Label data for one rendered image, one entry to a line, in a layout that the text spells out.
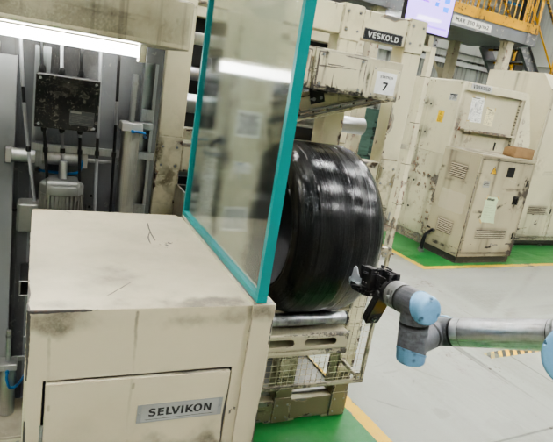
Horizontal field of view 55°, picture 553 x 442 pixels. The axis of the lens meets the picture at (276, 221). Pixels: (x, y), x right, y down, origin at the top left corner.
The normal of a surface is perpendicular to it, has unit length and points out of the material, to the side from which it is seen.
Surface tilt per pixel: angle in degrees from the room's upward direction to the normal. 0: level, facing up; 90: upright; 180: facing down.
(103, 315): 90
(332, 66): 90
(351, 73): 90
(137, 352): 90
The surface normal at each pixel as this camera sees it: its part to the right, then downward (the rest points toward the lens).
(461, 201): -0.88, -0.02
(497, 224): 0.44, 0.30
